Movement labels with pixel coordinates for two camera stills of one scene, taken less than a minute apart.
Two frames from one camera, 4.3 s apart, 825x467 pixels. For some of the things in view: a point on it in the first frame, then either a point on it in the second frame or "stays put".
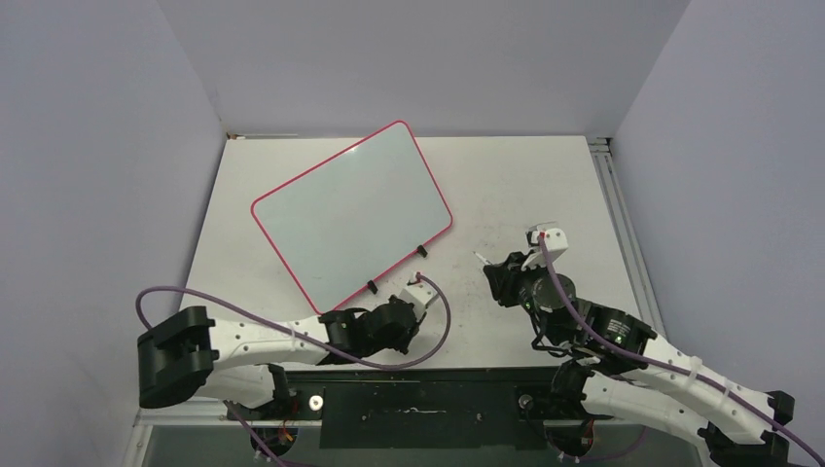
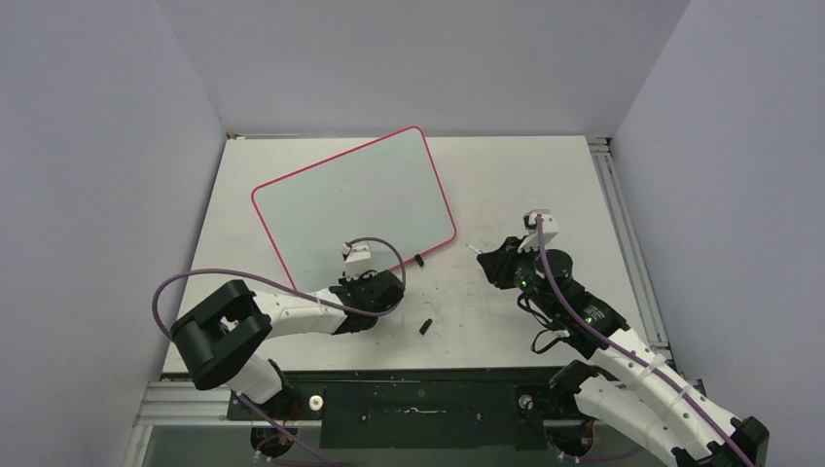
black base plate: x=452 y=408 stays put
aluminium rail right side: x=605 y=159 stays put
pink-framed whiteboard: x=351 y=217 stays put
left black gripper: x=403 y=343 -> x=364 y=278
